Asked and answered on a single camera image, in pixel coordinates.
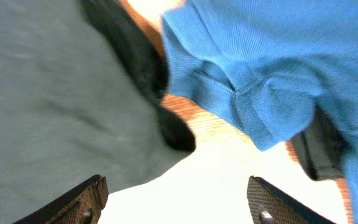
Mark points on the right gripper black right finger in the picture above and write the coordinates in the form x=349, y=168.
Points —
x=270, y=205

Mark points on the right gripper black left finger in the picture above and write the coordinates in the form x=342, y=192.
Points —
x=81, y=205

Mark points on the dark green shorts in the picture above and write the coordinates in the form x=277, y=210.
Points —
x=81, y=88

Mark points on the black garment under blue shirt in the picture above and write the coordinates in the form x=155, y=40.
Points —
x=319, y=148

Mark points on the blue polo shirt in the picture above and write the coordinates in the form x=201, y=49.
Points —
x=264, y=66

